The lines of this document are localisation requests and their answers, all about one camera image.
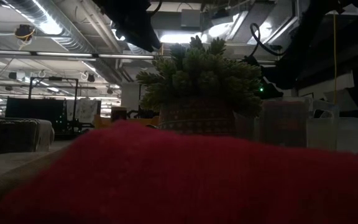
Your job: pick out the long ceiling light strip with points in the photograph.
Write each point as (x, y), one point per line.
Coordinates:
(64, 54)

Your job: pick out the red-lid spice container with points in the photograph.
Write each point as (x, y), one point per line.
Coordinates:
(284, 124)

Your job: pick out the silver spiral ventilation duct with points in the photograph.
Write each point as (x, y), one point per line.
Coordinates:
(73, 40)

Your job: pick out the artificial green succulent in pot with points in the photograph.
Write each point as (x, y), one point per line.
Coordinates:
(197, 81)

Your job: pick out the grey ceiling box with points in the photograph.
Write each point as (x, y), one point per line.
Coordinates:
(190, 18)

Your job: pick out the black metal stand frame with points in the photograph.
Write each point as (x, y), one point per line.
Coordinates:
(53, 78)

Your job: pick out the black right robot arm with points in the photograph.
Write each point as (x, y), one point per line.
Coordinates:
(322, 37)

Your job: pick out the white printed sheet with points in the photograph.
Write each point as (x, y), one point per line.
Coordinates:
(85, 110)

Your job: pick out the black monitor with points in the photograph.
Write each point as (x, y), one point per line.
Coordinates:
(36, 109)

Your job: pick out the clear plastic bin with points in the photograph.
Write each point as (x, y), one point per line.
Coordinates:
(247, 130)
(322, 133)

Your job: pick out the light grey plastic bin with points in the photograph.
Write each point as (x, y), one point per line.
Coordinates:
(356, 133)

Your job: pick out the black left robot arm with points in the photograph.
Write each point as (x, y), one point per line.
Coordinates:
(129, 21)

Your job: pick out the red cloth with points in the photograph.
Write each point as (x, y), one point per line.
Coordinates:
(179, 180)

